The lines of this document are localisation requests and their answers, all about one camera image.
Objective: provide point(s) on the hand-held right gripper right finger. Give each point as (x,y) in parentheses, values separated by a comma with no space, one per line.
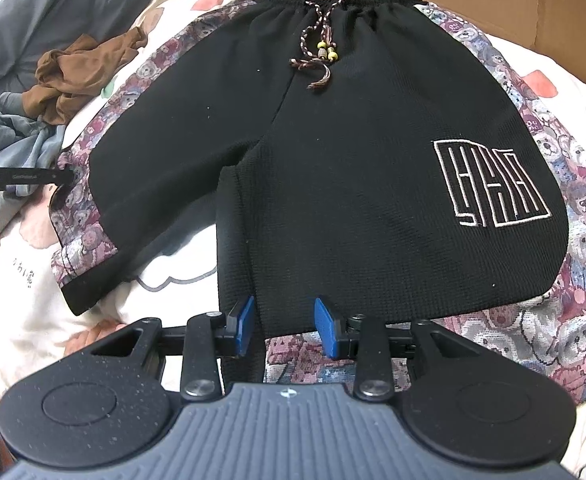
(326,330)

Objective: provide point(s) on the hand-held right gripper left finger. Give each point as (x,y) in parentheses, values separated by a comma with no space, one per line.
(245,326)

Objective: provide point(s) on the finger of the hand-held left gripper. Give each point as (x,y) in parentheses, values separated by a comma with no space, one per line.
(64,178)

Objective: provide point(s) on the black shorts with bear-print trim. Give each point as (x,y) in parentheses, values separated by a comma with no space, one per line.
(348,160)

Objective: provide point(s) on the blue-grey garment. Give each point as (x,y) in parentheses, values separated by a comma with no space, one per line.
(13,135)

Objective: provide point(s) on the brown garment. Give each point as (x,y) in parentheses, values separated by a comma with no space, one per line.
(73,80)

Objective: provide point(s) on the cream printed bedsheet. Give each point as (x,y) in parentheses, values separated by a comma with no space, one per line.
(23,310)

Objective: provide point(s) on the dark grey cushion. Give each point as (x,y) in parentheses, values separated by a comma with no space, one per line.
(48,5)

